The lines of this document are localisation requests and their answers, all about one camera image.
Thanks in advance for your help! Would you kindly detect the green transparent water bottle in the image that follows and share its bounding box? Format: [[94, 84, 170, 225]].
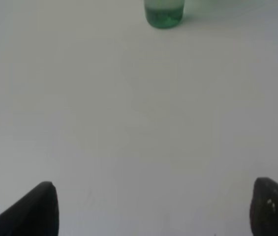
[[144, 0, 185, 29]]

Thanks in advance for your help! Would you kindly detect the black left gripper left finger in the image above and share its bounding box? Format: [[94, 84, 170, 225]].
[[0, 181, 59, 236]]

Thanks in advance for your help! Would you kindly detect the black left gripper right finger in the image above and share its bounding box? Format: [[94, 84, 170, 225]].
[[249, 177, 278, 236]]

